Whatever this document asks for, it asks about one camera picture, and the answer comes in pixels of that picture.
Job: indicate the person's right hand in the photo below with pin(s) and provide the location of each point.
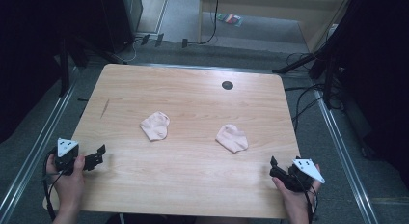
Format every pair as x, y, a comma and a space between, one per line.
295, 200

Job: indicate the black curtain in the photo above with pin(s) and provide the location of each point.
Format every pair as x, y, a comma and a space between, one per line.
379, 72
29, 56

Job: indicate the black power plug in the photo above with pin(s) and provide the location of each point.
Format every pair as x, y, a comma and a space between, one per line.
185, 43
145, 39
159, 40

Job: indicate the pale pink sock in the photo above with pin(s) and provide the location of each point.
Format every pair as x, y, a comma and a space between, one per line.
156, 126
232, 138

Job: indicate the metal floor rail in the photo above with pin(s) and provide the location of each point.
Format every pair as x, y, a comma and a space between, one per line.
344, 153
32, 153

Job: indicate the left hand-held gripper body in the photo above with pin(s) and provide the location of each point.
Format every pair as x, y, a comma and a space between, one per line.
66, 159

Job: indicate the black metal stand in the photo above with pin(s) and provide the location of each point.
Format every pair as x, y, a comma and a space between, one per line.
64, 66
328, 76

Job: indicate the light wooden shelf unit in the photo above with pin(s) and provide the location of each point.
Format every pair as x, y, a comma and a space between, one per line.
257, 5

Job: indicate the black round table grommet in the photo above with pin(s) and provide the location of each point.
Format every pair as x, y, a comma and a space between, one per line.
227, 85

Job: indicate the person's left hand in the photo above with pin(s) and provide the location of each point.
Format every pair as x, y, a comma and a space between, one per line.
69, 187

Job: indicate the black cabinet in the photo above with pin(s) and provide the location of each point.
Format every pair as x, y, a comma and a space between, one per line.
117, 18

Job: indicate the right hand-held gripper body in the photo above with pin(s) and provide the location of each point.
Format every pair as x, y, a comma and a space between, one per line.
300, 177

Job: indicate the colourful packet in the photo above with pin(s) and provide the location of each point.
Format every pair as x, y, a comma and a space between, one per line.
230, 19

